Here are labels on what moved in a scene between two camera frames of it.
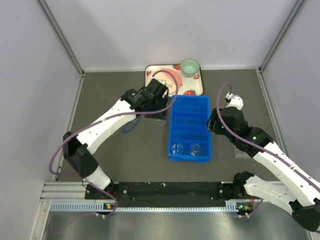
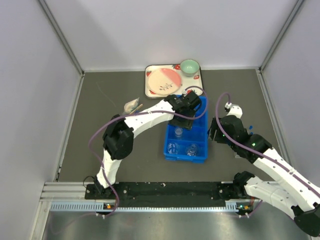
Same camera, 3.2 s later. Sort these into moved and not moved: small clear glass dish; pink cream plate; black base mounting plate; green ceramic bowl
Moved: small clear glass dish
Not moved: black base mounting plate; pink cream plate; green ceramic bowl
